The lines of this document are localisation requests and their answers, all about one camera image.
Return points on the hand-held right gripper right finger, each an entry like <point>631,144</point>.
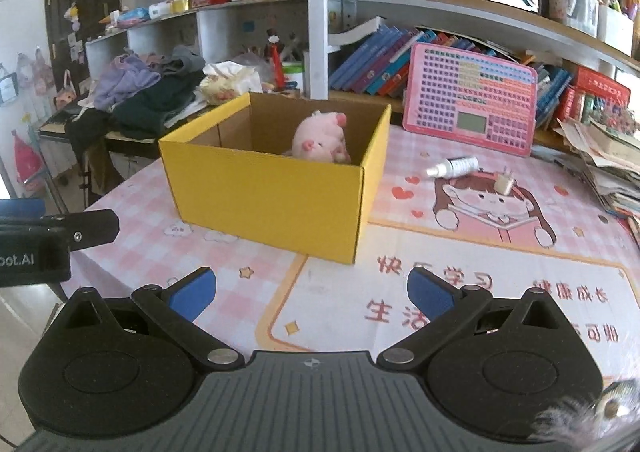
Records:
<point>425,289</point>

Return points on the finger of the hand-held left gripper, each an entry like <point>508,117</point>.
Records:
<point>90,227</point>

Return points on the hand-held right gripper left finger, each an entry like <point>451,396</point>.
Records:
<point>192,292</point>

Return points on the yellow cardboard box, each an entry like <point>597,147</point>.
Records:
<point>265,202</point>

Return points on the white charger plug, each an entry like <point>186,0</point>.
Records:
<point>502,184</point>

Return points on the pink plush pig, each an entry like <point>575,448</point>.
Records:
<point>315,137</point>

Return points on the pink printed table mat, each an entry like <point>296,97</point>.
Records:
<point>500,257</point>

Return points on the red hanging bag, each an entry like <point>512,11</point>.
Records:
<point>27,165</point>

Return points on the white spray bottle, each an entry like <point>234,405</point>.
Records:
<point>460,165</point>

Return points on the pile of clothes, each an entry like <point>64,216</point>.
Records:
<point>145,107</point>

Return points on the pink hanging bag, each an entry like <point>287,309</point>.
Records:
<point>65,92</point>

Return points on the grey fluffy pompom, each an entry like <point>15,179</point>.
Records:
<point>565,419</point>

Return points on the pink learning tablet board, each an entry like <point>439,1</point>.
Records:
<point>470,97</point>

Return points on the white crumpled tissue bag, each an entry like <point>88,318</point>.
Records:
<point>230,82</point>

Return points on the blue tissue pack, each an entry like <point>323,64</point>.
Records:
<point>132,16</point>

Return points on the stack of papers and books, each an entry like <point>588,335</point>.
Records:
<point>615,167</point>

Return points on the row of blue books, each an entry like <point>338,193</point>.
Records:
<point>370,62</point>

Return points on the white jar with green label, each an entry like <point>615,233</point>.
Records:
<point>292,77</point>

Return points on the red books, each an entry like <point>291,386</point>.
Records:
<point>575,105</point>

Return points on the small yellow box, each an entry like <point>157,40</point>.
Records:
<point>179,5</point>

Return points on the red pen toy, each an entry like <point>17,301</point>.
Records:
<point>274,60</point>

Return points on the colourful flower bouquet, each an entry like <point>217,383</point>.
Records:
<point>620,117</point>

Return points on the red printed box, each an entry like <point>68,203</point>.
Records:
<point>602,85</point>

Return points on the white and wood shelf unit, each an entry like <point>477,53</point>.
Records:
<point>450,0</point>

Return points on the white storage box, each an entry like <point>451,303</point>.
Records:
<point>615,30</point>

